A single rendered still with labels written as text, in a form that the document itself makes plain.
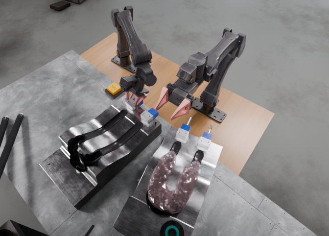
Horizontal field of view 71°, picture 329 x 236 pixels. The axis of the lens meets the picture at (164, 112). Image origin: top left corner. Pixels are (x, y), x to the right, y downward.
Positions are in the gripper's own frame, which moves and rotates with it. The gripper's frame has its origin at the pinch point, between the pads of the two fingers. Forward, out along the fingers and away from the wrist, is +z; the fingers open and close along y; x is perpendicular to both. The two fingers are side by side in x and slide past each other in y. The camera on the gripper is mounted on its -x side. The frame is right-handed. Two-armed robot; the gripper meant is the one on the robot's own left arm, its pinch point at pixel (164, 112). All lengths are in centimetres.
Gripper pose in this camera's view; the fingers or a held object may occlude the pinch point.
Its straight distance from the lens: 75.0
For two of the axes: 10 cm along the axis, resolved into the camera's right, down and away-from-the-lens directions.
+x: 0.2, 5.7, 8.2
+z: -6.1, 6.6, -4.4
